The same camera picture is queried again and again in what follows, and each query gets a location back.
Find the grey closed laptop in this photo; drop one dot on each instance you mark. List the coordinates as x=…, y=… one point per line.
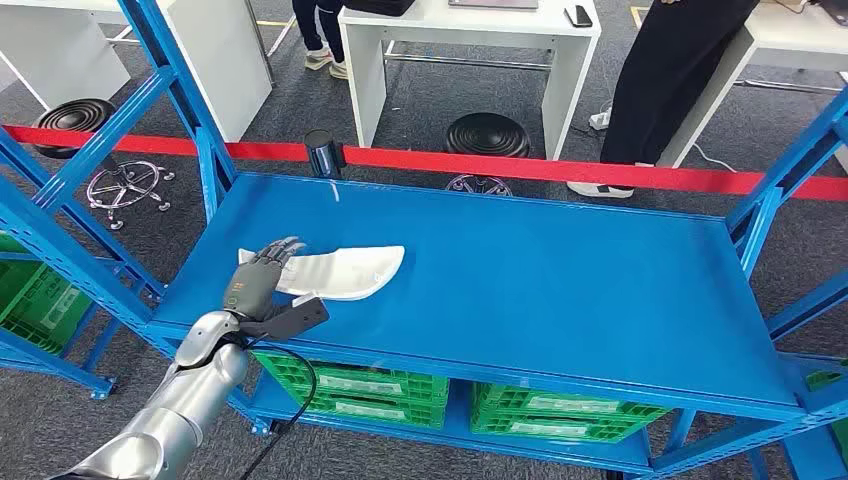
x=493, y=4

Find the black bag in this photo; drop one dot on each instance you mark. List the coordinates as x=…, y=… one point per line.
x=378, y=6

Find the red barrier belt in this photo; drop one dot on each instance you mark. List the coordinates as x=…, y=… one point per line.
x=530, y=167
x=166, y=146

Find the white curved plastic part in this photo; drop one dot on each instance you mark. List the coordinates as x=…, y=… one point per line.
x=351, y=272

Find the white desk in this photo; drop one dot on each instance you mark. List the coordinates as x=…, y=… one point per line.
x=464, y=23
x=782, y=40
x=225, y=66

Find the person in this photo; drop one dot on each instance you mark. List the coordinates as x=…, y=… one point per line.
x=318, y=26
x=662, y=79

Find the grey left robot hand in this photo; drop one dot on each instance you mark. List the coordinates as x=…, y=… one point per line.
x=255, y=285

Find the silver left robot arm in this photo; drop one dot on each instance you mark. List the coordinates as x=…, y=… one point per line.
x=192, y=397

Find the black round stool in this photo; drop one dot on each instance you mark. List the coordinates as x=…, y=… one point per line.
x=487, y=136
x=76, y=119

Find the white power strip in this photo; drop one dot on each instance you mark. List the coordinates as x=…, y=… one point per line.
x=600, y=119

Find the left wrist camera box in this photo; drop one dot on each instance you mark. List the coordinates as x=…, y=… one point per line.
x=298, y=316

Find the black smartphone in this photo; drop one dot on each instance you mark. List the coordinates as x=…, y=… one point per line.
x=578, y=16

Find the black-topped barrier post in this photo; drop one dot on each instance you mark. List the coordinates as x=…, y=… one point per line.
x=321, y=156

